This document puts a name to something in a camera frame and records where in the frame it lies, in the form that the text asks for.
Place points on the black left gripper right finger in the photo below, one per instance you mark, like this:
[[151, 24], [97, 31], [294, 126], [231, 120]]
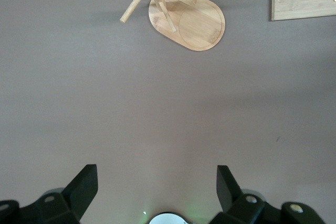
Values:
[[244, 208]]

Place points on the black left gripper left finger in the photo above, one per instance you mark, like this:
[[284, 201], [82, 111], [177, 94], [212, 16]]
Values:
[[65, 208]]

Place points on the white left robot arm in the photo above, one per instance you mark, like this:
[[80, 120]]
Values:
[[168, 220]]

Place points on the wooden mug rack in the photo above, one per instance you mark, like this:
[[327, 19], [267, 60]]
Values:
[[199, 24]]

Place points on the brown table cover mat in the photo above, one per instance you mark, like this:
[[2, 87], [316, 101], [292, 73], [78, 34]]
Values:
[[131, 103]]

